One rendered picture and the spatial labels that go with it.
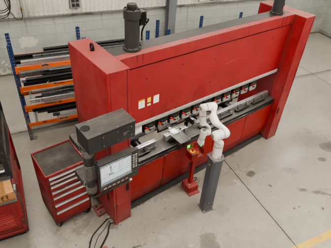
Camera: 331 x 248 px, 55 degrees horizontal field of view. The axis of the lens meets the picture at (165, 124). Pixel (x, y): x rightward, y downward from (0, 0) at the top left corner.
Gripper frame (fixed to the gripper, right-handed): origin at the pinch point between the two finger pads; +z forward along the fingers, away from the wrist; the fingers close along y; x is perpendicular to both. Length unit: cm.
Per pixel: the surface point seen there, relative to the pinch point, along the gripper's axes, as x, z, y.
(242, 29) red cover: 71, -139, -51
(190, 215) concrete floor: -32, 81, 49
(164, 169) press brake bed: -47, 36, -10
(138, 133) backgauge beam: -71, -8, -49
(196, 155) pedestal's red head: -8.0, 9.3, 5.7
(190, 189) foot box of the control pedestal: -11, 76, 13
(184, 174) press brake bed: 0, 82, -18
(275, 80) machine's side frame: 187, -28, -58
